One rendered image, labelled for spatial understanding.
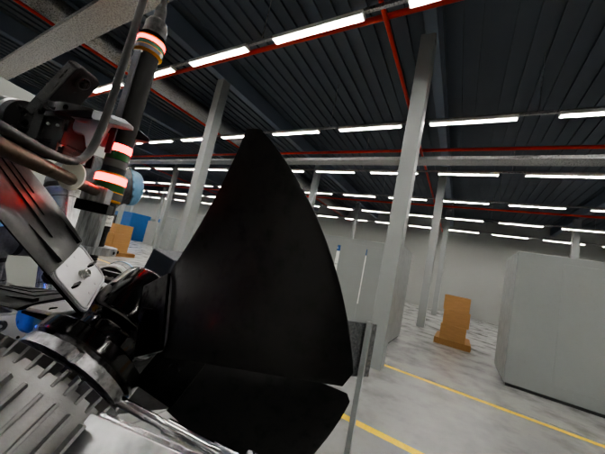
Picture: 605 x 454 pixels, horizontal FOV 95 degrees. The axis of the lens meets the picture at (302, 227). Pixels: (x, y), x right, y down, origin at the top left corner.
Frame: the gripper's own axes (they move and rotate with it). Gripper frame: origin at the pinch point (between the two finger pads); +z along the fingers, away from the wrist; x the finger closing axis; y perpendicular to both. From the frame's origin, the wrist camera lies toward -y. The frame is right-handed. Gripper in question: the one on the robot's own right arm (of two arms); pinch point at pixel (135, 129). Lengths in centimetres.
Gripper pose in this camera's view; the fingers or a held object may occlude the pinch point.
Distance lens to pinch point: 55.2
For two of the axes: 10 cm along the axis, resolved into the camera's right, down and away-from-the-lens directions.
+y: -1.9, 9.7, -1.1
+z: 9.8, 1.9, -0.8
